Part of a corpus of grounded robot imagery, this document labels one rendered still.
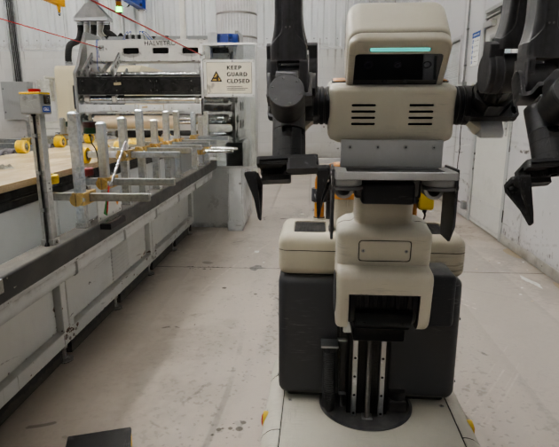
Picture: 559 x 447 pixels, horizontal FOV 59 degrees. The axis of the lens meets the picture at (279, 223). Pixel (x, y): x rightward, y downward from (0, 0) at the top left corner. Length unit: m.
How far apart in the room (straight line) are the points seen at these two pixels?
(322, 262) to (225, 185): 3.55
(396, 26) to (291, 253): 0.69
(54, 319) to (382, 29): 1.93
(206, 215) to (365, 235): 3.94
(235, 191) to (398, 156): 3.76
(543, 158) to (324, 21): 10.39
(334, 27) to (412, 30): 10.06
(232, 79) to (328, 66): 6.47
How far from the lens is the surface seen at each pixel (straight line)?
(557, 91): 0.87
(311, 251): 1.44
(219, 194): 4.96
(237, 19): 8.90
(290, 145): 0.83
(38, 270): 1.79
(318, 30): 11.13
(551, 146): 0.91
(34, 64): 12.59
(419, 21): 1.12
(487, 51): 1.09
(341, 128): 1.13
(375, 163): 1.12
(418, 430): 1.57
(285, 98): 0.79
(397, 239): 1.18
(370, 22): 1.10
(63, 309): 2.49
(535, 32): 0.97
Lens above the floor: 1.17
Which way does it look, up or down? 13 degrees down
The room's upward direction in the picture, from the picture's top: straight up
